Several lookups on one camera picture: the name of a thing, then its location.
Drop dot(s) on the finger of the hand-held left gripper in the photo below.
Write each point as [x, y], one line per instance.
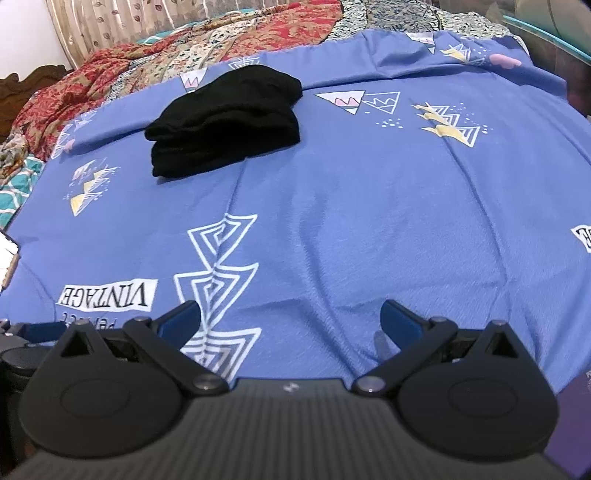
[44, 331]

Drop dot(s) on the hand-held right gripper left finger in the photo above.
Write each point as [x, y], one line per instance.
[178, 321]

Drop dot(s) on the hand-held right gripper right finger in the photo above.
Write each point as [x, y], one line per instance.
[400, 323]

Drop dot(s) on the black pants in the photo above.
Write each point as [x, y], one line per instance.
[226, 122]

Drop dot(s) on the white flat object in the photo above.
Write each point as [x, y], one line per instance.
[7, 258]

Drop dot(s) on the blue printed bedsheet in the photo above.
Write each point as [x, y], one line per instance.
[346, 207]

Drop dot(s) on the teal patterned cloth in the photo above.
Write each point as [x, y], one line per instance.
[16, 194]

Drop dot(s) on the purple cloth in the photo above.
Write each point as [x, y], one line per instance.
[575, 429]

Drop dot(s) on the carved wooden headboard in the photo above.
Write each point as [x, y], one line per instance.
[27, 92]

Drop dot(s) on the red floral quilt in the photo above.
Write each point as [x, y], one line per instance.
[194, 46]

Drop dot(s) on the beige patterned curtain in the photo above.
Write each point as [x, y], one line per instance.
[124, 18]

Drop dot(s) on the teal-edged storage box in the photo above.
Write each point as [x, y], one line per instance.
[549, 41]

